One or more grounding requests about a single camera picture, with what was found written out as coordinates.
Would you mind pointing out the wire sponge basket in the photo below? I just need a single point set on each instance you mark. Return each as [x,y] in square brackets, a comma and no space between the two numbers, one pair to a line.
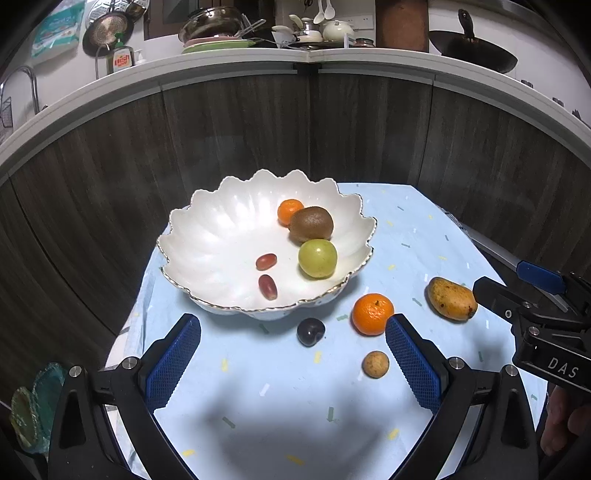
[6,120]

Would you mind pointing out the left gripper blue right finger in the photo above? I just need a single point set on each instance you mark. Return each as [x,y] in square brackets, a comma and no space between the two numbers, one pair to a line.
[422,364]

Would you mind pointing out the chrome kitchen faucet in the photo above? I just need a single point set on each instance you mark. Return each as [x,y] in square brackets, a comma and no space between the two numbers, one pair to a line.
[20,88]

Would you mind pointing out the green basin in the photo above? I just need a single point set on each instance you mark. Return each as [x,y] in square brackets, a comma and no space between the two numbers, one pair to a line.
[218,45]

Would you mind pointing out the tan longan upper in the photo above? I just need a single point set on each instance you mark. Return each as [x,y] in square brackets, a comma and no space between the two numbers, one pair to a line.
[376,364]

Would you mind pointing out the glass jar red lid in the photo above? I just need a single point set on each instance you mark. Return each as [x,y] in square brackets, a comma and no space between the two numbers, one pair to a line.
[364,43]

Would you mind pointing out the wooden cutting board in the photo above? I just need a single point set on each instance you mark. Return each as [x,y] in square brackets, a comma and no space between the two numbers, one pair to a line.
[402,24]

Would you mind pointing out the green apple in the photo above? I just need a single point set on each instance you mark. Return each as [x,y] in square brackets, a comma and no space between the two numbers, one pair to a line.
[318,258]

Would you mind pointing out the hanging steel pan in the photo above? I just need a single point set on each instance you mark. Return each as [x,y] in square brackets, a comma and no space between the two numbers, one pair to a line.
[105,31]

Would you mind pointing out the light blue patterned cloth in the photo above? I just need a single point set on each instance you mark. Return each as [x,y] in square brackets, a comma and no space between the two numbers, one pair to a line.
[255,403]

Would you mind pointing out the orange mandarin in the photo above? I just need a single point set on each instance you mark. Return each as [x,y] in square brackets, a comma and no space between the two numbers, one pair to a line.
[371,313]
[287,209]

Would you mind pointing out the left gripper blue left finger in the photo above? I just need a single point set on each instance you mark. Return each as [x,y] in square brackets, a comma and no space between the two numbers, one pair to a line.
[166,360]

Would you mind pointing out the right hand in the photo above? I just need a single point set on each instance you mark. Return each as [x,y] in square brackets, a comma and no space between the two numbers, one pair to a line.
[565,414]

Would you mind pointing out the yellow brown mango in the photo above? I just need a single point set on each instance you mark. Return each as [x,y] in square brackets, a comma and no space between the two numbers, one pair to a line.
[452,301]

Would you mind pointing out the steel pot on basin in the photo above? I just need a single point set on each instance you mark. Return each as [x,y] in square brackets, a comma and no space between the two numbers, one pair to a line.
[211,22]

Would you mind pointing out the green dish soap bottle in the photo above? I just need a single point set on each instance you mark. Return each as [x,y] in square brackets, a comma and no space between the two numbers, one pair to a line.
[121,57]

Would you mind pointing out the blue wipes package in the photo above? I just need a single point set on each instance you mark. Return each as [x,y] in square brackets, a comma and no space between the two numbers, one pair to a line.
[59,32]

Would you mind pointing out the white teapot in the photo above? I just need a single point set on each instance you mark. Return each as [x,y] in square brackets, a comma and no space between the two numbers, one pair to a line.
[337,31]

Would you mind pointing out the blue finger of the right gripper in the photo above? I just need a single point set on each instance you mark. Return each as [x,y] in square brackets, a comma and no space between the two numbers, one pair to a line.
[540,277]

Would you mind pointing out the white scalloped ceramic bowl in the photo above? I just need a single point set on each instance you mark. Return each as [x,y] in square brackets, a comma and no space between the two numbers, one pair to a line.
[210,247]

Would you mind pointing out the black wok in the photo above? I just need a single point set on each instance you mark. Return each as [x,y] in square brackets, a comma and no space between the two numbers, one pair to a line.
[467,47]

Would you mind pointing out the brown kiwi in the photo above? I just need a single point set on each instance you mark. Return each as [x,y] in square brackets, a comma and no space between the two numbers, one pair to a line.
[311,223]

